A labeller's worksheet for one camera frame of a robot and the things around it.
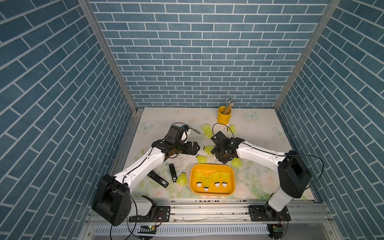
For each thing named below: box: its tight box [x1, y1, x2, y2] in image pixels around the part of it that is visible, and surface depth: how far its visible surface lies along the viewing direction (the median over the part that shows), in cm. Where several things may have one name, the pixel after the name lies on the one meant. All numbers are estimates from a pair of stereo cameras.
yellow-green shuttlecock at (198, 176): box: [193, 172, 203, 188], surface depth 84 cm
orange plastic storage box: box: [190, 164, 236, 196], surface depth 83 cm
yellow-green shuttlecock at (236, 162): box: [231, 157, 243, 168], surface depth 93 cm
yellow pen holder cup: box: [217, 105, 232, 125], surface depth 108 cm
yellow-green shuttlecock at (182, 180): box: [177, 171, 188, 186], surface depth 86 cm
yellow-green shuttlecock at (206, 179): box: [202, 174, 212, 192], surface depth 82 cm
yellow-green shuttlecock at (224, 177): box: [220, 171, 231, 188], surface depth 84 cm
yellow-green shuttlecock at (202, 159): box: [197, 155, 208, 164], surface depth 95 cm
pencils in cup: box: [222, 98, 235, 115], surface depth 106 cm
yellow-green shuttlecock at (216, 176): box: [211, 171, 221, 188], surface depth 84 cm
